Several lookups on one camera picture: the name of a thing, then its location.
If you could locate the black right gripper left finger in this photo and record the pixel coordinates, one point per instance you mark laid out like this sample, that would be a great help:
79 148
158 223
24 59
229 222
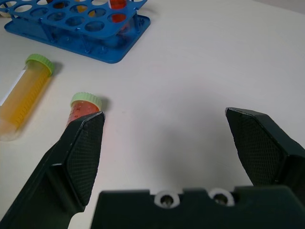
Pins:
71 162

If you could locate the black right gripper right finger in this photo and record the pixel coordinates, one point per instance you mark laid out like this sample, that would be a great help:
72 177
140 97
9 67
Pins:
267 152

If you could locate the red liquid tube green cap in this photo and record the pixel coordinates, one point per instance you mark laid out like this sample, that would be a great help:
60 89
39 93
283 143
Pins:
83 107

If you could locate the yellow liquid tube green cap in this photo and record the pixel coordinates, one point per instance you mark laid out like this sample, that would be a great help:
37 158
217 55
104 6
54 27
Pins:
23 97

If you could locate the blue tube rack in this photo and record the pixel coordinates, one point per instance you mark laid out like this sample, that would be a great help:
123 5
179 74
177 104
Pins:
78 26

